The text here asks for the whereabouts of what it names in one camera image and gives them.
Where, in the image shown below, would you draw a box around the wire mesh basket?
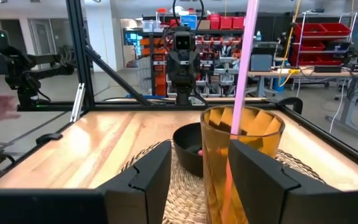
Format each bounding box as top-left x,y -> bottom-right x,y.
119,139 -> 326,224

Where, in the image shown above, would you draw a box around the pink drinking straw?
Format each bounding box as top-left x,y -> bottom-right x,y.
221,0 -> 260,224

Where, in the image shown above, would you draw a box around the person's hand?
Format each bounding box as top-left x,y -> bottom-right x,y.
0,95 -> 21,125

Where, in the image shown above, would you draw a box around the black hook clamp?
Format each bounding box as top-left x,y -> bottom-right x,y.
278,96 -> 304,115

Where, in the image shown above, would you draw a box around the black frame clamp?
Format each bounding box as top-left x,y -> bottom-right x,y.
35,133 -> 64,146

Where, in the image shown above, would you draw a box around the black aluminium table frame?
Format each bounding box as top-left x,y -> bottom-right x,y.
0,0 -> 358,190

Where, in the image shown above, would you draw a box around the black flat device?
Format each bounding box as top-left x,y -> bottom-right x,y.
314,64 -> 343,74

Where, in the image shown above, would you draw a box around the red storage bins rack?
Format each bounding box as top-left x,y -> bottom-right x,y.
290,22 -> 352,67

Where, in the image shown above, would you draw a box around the wooden workbench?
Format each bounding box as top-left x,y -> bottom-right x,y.
247,65 -> 358,139

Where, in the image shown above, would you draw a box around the grey equipment box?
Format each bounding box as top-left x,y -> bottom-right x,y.
249,42 -> 280,72

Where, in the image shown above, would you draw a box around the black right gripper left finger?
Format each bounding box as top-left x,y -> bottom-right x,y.
96,139 -> 173,224

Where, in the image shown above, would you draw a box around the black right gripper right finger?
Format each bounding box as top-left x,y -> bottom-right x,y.
227,139 -> 329,224

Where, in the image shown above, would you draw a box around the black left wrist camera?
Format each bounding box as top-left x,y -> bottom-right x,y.
173,26 -> 196,52

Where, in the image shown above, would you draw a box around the blue sign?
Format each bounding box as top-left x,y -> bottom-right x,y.
180,14 -> 198,30

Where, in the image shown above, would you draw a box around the orange parts drawer shelf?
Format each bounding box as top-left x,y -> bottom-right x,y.
140,36 -> 168,97

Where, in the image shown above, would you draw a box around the amber ribbed drinking glass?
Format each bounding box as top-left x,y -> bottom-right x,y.
200,105 -> 286,224

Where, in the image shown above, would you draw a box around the black round bowl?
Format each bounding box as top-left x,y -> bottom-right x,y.
172,122 -> 204,178

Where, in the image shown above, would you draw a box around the black looped gripper cable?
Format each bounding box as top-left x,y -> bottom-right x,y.
172,0 -> 206,32

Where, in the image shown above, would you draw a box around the silver metal bracket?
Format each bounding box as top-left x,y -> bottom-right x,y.
70,82 -> 86,123

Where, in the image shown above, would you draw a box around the red bins on shelf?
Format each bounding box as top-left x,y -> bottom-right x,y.
208,14 -> 245,30

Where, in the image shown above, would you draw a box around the yellow hanging cable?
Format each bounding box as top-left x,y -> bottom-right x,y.
277,0 -> 303,88

